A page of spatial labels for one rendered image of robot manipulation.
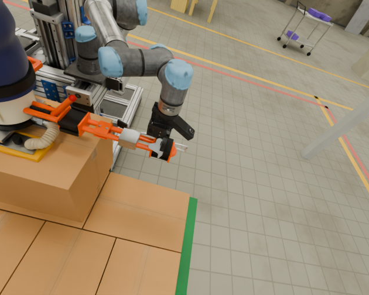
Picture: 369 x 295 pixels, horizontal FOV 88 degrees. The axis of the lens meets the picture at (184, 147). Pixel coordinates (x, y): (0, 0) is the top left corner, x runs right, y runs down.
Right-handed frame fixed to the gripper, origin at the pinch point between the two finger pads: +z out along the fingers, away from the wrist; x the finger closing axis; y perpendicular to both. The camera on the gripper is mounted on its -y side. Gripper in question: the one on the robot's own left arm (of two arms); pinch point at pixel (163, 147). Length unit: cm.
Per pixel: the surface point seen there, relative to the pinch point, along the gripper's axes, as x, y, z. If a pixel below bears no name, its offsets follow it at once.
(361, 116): -158, -211, 30
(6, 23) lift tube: -1, 50, -29
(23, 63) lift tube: -1, 50, -17
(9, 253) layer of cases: 41, 56, 66
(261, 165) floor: -116, -134, 119
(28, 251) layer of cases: 38, 49, 66
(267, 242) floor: -19, -130, 119
